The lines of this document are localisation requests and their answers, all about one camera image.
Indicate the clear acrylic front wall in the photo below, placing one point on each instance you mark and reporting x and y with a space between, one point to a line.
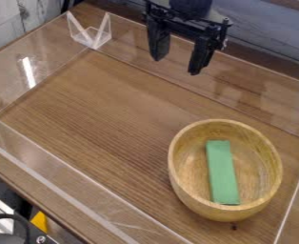
93 213

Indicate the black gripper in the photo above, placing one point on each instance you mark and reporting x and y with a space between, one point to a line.
192 19

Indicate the clear acrylic corner bracket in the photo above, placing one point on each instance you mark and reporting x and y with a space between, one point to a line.
91 37

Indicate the green rectangular block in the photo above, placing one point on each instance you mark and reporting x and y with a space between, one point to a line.
223 183

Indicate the brown wooden bowl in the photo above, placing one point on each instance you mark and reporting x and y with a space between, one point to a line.
259 168

